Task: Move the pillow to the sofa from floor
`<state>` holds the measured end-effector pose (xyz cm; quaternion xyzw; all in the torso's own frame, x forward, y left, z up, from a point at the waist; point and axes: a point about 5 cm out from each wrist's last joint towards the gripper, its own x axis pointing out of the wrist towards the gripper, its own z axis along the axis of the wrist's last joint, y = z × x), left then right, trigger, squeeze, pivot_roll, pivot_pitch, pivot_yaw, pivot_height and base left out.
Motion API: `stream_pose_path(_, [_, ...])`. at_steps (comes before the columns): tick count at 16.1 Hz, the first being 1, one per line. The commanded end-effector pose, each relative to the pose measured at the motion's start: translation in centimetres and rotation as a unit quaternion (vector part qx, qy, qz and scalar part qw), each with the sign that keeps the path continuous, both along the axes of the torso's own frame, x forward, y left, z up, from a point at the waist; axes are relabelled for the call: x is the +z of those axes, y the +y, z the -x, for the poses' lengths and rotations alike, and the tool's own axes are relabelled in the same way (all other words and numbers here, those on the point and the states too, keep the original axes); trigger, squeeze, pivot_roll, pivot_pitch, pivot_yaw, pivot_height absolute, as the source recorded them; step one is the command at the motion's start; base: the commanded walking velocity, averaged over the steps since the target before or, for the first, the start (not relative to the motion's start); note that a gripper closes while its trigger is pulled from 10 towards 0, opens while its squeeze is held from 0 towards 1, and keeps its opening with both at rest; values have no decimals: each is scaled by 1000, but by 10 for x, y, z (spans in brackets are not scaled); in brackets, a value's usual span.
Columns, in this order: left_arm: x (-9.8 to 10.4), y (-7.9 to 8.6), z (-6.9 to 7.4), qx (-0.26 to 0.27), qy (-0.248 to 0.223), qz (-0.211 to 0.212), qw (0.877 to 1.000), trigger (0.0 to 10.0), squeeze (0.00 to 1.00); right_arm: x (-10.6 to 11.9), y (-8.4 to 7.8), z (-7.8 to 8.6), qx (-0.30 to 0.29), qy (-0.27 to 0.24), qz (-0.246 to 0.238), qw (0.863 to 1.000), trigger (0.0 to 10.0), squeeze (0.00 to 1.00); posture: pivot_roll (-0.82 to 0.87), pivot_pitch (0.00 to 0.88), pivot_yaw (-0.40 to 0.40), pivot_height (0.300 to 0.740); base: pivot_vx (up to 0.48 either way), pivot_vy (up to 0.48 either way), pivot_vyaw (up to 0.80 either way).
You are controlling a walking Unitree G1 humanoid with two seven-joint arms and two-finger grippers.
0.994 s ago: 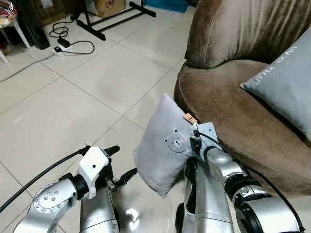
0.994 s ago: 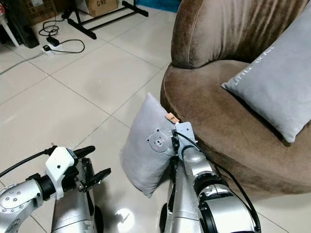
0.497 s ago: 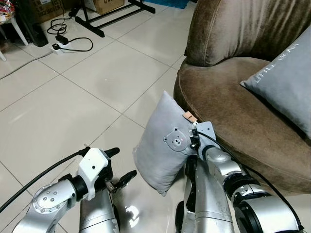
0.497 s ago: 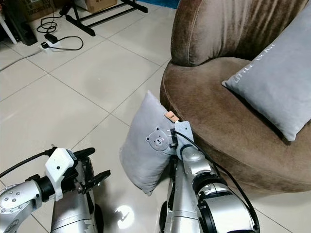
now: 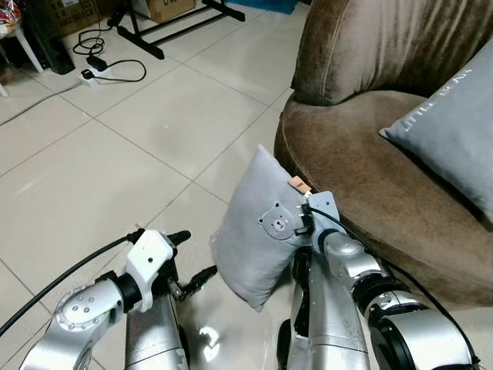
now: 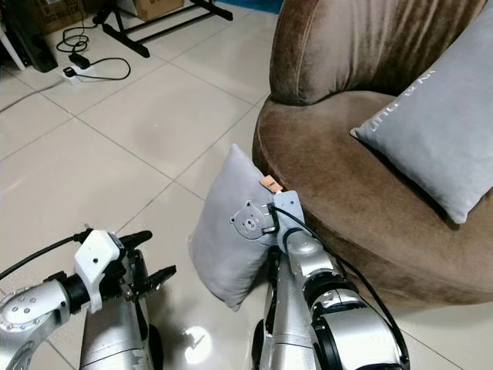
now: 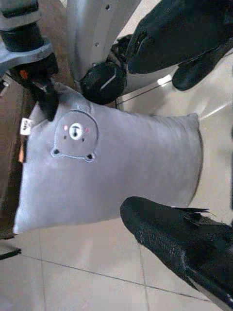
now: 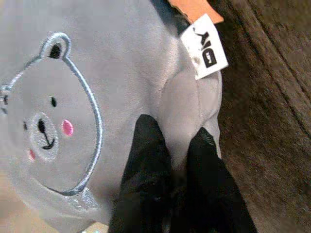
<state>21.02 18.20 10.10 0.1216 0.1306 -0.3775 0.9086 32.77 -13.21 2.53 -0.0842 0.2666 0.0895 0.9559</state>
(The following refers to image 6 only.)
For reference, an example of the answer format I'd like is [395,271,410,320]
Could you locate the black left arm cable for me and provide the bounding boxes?
[0,229,86,280]

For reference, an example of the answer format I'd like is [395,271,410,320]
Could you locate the silver robot leg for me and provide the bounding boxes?
[250,248,326,370]
[79,297,164,370]

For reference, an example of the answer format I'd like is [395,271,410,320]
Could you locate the brown velvet sofa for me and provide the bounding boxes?
[253,0,493,309]

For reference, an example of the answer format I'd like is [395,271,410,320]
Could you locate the silver right robot leg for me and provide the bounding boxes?
[250,248,326,370]

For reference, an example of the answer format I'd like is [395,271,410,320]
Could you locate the blue floor mat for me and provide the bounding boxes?
[219,0,283,15]

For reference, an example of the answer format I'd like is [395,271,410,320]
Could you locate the white power strip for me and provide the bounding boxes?
[61,64,98,82]

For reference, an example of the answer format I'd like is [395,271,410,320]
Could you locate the grey pillow with bear patch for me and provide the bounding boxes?
[189,143,283,312]

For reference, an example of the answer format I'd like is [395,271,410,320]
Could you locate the black upright case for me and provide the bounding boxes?
[5,14,59,74]

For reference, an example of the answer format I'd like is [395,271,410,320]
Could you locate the small cardboard box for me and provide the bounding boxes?
[132,0,186,22]

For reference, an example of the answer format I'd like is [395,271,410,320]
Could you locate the grey pillow with white lettering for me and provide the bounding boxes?
[350,11,493,225]

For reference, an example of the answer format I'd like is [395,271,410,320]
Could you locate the silver left robot leg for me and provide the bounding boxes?
[79,297,164,370]

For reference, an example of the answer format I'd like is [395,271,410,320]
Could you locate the black metal floor rack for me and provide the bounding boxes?
[99,0,234,59]

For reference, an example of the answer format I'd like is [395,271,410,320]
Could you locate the black looped power cable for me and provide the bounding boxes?
[57,17,132,82]

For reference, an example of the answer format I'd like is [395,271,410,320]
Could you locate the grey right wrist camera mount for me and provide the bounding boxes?
[273,190,307,234]

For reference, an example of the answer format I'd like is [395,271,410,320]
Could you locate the black power adapter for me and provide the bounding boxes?
[69,52,92,69]

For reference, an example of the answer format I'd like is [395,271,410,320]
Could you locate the grey floor cable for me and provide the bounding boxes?
[0,76,67,113]

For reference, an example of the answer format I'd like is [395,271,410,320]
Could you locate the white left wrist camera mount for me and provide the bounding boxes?
[73,228,126,314]

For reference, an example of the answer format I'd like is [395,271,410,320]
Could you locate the large printed cardboard box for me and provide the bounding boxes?
[37,0,87,34]

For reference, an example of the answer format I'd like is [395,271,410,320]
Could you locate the white chair leg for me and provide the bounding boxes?
[0,29,27,72]

